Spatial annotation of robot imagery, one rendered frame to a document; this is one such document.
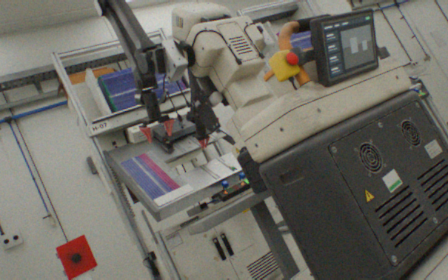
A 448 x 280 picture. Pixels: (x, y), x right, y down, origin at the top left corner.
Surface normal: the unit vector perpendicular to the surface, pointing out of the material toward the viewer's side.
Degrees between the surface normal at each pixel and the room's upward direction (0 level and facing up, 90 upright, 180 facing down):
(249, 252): 90
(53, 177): 90
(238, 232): 90
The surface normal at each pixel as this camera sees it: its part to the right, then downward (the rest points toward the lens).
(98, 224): 0.37, -0.31
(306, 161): -0.77, 0.31
